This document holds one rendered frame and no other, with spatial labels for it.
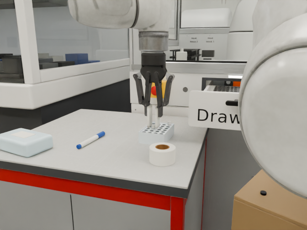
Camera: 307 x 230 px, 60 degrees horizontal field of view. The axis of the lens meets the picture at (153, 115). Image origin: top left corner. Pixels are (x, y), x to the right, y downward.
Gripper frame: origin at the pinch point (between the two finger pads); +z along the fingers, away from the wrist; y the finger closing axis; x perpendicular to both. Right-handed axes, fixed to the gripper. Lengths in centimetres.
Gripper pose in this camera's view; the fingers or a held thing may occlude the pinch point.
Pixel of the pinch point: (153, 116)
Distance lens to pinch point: 86.0
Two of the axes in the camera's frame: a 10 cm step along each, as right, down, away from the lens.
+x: -3.2, 2.4, -9.2
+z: 0.0, 9.7, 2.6
